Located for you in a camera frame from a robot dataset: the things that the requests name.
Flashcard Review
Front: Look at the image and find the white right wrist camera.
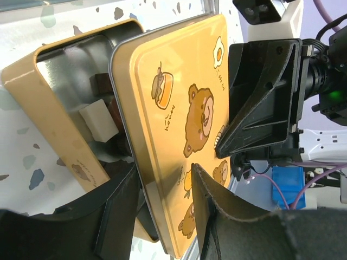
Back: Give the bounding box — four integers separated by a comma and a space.
233, 0, 304, 41

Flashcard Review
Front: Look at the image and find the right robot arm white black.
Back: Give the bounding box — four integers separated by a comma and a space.
215, 16, 346, 210

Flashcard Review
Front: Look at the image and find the dark cube chocolate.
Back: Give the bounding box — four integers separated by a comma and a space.
90, 73, 113, 96

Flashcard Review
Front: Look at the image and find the gold metal tin box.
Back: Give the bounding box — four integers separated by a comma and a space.
1, 18, 160, 242

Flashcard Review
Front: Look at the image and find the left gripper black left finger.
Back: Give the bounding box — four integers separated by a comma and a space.
1, 164, 140, 259

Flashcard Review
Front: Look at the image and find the white cube chocolate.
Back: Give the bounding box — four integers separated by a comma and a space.
79, 99, 119, 142

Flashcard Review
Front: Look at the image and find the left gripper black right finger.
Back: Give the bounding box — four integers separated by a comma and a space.
191, 164, 346, 259

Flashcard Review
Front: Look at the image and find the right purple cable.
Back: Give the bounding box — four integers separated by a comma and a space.
243, 0, 347, 212

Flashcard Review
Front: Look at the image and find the silver metal tin lid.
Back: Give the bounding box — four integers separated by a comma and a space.
109, 15, 231, 258

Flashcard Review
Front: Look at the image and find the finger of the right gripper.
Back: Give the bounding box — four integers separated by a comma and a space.
215, 38, 302, 159

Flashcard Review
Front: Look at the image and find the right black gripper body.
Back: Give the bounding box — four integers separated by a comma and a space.
287, 44, 312, 163

